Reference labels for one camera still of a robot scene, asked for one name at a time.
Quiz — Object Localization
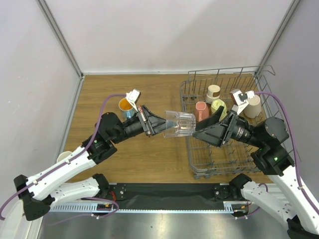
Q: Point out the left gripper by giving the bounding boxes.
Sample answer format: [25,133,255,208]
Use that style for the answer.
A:
[111,105,176,144]

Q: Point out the pink floral mug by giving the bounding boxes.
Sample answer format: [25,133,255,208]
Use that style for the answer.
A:
[194,102,209,122]

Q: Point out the clear plastic cup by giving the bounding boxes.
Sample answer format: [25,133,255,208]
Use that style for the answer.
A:
[163,111,196,137]

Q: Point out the blue mug orange inside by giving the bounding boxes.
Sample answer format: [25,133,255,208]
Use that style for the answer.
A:
[119,98,136,120]

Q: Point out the steel tumbler brown band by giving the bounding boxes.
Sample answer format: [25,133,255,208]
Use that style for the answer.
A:
[205,85,221,104]

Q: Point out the beige paper cup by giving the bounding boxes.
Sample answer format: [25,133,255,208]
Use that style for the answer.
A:
[244,95,261,119]

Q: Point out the grey mug white inside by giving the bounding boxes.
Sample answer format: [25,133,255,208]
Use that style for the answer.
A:
[56,151,72,163]

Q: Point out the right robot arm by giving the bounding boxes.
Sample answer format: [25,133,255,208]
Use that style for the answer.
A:
[193,107,319,239]

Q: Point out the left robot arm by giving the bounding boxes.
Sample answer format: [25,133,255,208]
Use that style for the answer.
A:
[14,106,175,221]

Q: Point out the black base mat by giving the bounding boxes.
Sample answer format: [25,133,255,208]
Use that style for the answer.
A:
[96,183,239,210]

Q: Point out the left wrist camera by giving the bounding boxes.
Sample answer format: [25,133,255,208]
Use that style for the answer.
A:
[126,89,141,112]

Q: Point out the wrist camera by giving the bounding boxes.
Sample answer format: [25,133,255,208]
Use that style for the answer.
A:
[126,89,141,112]
[230,89,255,115]

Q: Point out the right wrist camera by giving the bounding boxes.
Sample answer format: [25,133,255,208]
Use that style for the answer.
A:
[230,89,255,115]

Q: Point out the grey wire dish rack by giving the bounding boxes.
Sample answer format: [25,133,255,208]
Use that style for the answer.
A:
[180,65,276,179]

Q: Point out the white cable duct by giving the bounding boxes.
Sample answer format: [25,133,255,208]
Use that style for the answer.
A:
[50,201,97,213]

